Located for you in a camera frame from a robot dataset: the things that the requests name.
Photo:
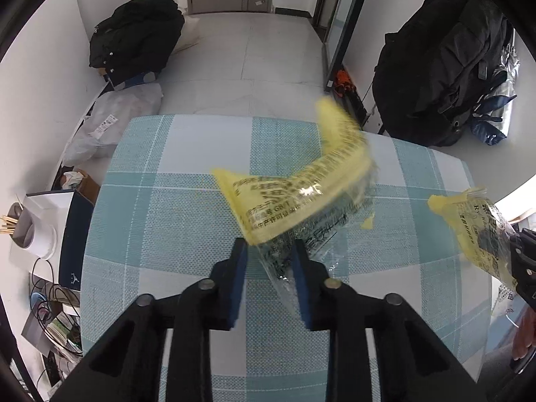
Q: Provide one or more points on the green white package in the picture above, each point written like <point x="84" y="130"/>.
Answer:
<point x="63" y="335"/>

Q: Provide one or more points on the silver folded umbrella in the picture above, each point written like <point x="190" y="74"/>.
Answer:
<point x="508" y="92"/>

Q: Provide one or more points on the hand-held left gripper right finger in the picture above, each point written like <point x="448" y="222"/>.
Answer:
<point x="301" y="284"/>

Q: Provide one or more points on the person's right hand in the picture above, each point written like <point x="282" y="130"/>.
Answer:
<point x="525" y="335"/>

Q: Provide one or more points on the black backpack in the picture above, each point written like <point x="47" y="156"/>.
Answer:
<point x="439" y="63"/>

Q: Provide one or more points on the teal plaid tablecloth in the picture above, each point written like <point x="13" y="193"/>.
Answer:
<point x="167" y="217"/>

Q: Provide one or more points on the orange black item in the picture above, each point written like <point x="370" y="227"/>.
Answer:
<point x="343" y="81"/>

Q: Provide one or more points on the cream bag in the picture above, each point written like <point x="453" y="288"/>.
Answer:
<point x="188" y="33"/>

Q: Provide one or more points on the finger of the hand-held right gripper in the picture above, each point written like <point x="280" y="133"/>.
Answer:
<point x="521" y="268"/>

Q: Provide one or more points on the wooden chopsticks bundle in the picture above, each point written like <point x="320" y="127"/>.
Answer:
<point x="8" y="224"/>

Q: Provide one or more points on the white plastic bag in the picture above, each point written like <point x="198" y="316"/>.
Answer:
<point x="117" y="113"/>

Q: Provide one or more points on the brown cardboard box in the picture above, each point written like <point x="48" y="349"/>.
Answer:
<point x="90" y="188"/>

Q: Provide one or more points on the black door frame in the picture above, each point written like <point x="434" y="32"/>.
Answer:
<point x="347" y="29"/>

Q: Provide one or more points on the yellow plastic snack packet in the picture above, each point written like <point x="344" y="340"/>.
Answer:
<point x="293" y="192"/>
<point x="469" y="226"/>

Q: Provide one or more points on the white cup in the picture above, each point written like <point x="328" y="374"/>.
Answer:
<point x="37" y="234"/>

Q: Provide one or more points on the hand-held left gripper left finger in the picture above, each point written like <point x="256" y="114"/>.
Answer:
<point x="238" y="284"/>

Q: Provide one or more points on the small yellow packet scrap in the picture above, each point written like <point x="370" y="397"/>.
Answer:
<point x="368" y="222"/>

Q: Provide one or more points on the blue dotted cloth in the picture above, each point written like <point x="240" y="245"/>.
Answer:
<point x="138" y="80"/>

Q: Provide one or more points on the black bag on floor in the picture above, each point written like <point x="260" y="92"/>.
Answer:
<point x="134" y="37"/>

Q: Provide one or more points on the navy box with white lid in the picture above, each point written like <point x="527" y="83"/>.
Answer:
<point x="75" y="238"/>

